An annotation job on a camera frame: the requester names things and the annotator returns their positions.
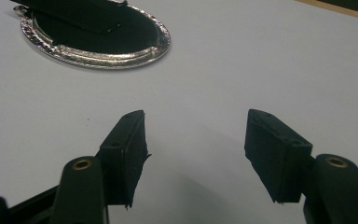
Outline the silver ornate footed container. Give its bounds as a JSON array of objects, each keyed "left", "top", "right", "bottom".
[{"left": 10, "top": 0, "right": 172, "bottom": 70}]

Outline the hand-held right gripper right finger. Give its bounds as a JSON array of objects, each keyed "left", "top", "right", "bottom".
[{"left": 243, "top": 108, "right": 314, "bottom": 204}]

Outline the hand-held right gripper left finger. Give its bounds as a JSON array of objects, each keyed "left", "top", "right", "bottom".
[{"left": 98, "top": 109, "right": 152, "bottom": 209}]

